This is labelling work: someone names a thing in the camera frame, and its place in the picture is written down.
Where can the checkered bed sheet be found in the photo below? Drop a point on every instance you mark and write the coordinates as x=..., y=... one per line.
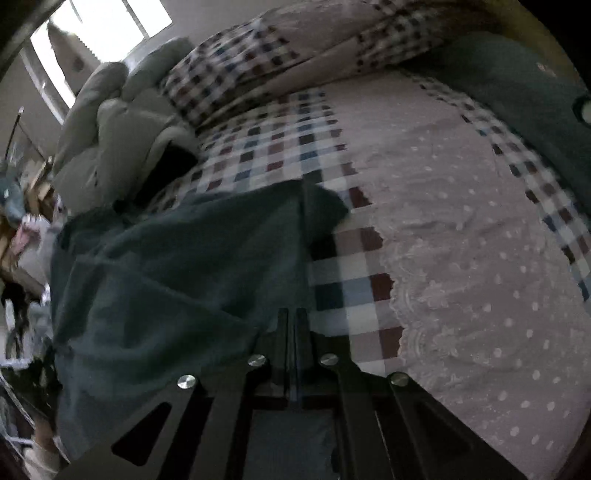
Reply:
x=461, y=230

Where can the pale grey duvet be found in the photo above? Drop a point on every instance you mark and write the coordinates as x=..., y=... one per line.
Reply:
x=106, y=129

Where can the pink clothes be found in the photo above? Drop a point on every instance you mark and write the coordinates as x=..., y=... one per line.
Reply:
x=25, y=235

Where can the dark teal cloth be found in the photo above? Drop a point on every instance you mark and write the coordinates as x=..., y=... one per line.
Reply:
x=508, y=78

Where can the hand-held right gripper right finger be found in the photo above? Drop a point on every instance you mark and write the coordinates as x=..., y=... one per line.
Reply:
x=304, y=364

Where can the checkered pink pillow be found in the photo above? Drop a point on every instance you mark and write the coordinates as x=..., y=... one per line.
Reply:
x=277, y=46

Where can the grey curtain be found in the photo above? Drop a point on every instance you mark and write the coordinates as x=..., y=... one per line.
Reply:
x=69, y=46

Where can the window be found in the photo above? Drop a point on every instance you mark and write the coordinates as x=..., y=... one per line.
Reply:
x=115, y=18

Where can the dark blue garment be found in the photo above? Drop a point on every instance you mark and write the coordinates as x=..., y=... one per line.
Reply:
x=184, y=277

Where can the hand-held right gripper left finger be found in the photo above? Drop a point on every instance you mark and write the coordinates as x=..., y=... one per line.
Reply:
x=281, y=360

